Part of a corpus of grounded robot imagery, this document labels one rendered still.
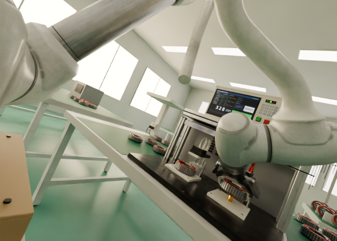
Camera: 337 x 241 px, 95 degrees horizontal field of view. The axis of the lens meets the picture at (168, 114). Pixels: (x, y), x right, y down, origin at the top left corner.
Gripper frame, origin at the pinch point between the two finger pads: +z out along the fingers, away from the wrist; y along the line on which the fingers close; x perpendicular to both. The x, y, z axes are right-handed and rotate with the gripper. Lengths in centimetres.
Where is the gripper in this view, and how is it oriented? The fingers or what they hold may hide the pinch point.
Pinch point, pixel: (233, 187)
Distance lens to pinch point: 77.3
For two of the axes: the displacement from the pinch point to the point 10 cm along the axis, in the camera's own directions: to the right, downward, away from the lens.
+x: 6.3, -6.4, 4.4
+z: 2.7, 7.1, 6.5
